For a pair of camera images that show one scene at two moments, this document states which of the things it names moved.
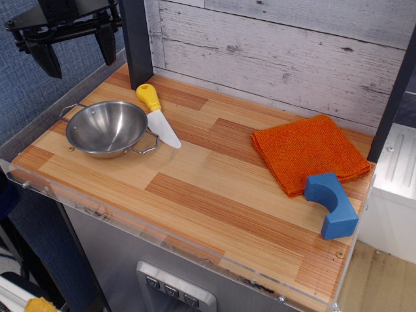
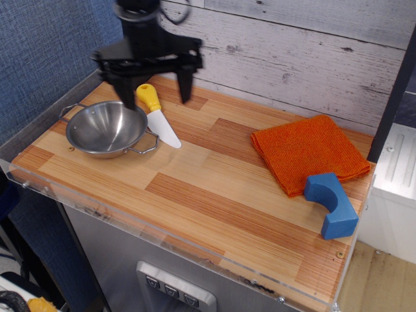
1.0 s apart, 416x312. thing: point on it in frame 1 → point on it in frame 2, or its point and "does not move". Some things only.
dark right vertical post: (406, 70) does not move
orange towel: (316, 145) does not move
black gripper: (54, 20) → (145, 49)
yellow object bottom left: (39, 304) does not move
